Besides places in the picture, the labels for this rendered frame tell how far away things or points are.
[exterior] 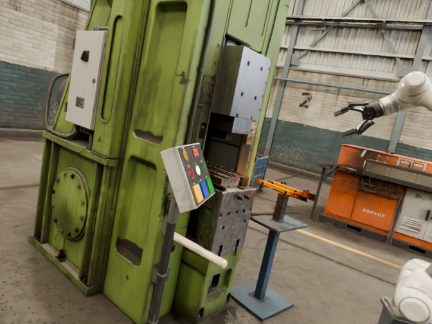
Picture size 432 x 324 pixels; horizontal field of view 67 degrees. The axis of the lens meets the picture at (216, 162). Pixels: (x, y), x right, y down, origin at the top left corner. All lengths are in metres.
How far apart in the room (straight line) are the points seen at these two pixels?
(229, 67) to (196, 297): 1.45
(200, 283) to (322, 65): 8.50
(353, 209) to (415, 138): 4.30
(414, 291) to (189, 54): 1.52
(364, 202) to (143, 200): 3.90
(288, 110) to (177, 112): 8.20
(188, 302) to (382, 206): 3.70
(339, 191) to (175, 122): 3.94
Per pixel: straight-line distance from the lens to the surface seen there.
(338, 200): 5.44
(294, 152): 9.79
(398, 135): 9.32
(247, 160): 2.45
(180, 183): 1.41
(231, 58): 1.98
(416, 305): 1.65
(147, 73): 2.12
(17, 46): 7.76
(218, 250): 2.14
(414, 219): 5.38
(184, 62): 1.86
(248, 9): 2.23
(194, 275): 2.23
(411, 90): 1.61
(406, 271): 1.87
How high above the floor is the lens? 1.39
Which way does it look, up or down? 9 degrees down
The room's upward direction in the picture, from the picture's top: 12 degrees clockwise
